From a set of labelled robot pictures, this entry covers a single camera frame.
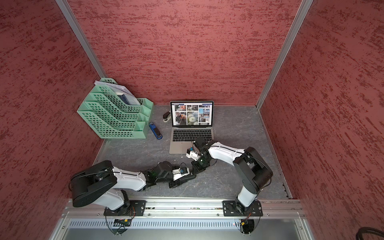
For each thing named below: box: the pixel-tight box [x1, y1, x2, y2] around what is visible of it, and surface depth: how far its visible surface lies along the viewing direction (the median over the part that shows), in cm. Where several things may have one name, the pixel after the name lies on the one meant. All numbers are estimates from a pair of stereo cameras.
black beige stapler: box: [163, 111, 172, 123], surface depth 112 cm
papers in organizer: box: [93, 80, 141, 105], surface depth 103 cm
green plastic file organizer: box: [76, 77, 154, 139], surface depth 99 cm
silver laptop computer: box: [169, 101, 215, 154], surface depth 104 cm
